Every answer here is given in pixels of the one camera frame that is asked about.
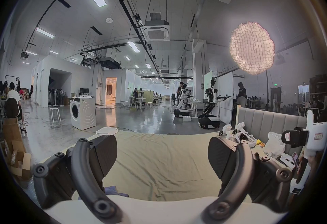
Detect bed with beige sheet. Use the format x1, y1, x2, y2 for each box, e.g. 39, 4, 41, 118
38, 131, 297, 204

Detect person's right hand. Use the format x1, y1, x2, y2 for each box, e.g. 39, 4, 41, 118
297, 154, 306, 175

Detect group of standing fans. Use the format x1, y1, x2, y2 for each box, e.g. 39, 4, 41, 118
48, 88, 67, 107

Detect white washing machine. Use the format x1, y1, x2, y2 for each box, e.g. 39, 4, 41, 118
70, 88, 97, 131

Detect white table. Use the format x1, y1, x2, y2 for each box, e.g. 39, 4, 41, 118
189, 99, 205, 118

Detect white plastic bag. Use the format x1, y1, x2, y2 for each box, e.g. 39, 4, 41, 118
263, 131, 286, 159

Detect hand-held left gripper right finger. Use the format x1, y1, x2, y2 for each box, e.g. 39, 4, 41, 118
202, 137, 293, 221

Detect brown carton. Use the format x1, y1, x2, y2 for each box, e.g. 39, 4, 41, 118
1, 118, 24, 143
4, 140, 32, 181

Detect dark blue garment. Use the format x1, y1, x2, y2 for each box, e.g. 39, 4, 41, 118
102, 185, 130, 197

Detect phone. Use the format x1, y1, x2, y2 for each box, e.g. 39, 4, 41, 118
291, 152, 301, 170

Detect white humanoid robot on wheels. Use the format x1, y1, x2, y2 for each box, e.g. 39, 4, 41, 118
174, 87, 191, 119
198, 78, 232, 129

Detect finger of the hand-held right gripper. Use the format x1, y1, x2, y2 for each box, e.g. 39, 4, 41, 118
281, 127, 309, 148

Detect round softbox lamp on stand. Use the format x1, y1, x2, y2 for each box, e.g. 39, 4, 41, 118
229, 21, 275, 110

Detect white hand controller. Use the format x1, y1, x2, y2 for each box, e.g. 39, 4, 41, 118
219, 124, 233, 140

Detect black office chair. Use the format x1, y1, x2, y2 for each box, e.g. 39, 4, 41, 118
5, 97, 26, 131

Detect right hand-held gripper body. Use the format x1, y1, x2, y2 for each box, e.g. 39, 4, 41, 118
290, 110, 327, 195

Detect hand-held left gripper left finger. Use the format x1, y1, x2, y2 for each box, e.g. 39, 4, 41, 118
32, 134, 121, 221

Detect grey padded headboard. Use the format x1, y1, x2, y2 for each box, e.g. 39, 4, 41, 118
236, 105, 310, 143

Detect pile of white cloths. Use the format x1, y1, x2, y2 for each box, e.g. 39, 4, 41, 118
96, 127, 120, 135

